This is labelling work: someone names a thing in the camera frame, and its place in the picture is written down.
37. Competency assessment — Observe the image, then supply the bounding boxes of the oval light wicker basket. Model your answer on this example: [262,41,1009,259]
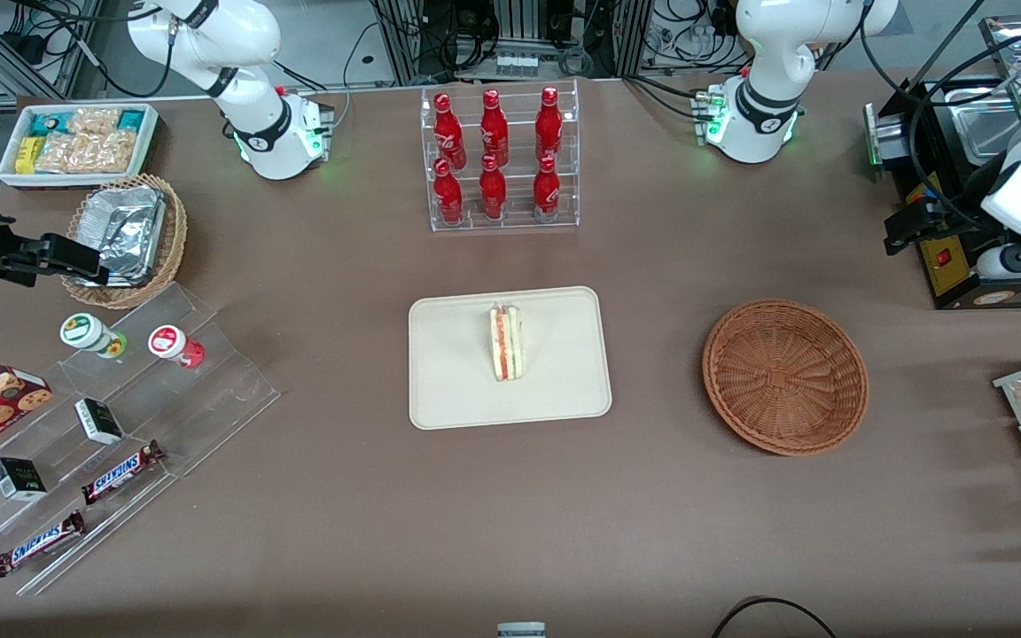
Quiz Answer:
[60,174,190,311]

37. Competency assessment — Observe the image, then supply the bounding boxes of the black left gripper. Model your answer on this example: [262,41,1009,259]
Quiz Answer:
[884,197,1005,259]

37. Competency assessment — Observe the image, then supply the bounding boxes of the steel warmer pan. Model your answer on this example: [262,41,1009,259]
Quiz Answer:
[952,103,1021,169]

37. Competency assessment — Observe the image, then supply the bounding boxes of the small black box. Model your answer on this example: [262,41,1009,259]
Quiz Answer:
[0,456,49,503]
[74,398,126,447]

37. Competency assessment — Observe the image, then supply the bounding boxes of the brown Snickers bar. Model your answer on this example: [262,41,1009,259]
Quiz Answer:
[0,509,88,580]
[81,440,167,507]

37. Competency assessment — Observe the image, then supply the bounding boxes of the clear acrylic stepped shelf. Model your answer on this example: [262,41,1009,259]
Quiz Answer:
[0,282,283,597]

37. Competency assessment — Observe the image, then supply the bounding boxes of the green-lid white cup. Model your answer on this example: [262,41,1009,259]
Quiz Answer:
[59,313,129,360]

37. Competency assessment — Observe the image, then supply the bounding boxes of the large clear cracker bag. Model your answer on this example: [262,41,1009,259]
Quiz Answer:
[35,130,141,176]

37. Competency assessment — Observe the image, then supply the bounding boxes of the silver box with green light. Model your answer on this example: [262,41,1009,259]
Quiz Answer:
[862,101,908,180]

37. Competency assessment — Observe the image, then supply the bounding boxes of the triangular sandwich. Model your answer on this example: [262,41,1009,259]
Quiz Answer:
[488,301,526,384]

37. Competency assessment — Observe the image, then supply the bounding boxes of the red-lid white cup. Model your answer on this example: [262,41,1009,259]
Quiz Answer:
[148,324,207,370]

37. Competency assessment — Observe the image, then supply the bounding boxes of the black food warmer appliance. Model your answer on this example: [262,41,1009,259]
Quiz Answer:
[865,16,1021,311]

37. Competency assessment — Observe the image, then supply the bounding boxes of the silver foil container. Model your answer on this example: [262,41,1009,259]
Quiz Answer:
[75,185,167,287]

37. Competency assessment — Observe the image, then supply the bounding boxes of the beige plastic tray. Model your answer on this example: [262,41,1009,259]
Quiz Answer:
[408,285,614,432]

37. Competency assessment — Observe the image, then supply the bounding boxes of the round brown wicker basket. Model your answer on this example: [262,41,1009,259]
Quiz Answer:
[702,300,871,458]

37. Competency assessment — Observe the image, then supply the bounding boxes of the small clear cracker bag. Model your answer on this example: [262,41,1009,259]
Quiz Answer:
[67,107,123,136]

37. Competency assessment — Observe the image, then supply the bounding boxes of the aluminium frame rack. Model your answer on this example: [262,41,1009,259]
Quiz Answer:
[369,0,655,88]

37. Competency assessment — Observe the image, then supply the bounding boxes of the clear acrylic bottle rack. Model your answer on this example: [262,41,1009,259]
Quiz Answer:
[420,78,581,234]

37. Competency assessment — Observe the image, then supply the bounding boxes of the red cola bottle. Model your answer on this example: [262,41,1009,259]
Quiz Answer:
[533,155,562,223]
[479,89,511,167]
[433,158,465,225]
[479,154,509,222]
[433,92,468,169]
[534,86,565,163]

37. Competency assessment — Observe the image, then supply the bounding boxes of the black floor cable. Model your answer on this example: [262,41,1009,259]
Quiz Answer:
[709,596,840,638]

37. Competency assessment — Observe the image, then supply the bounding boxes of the white rectangular snack bin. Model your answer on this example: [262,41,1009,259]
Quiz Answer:
[0,102,162,192]

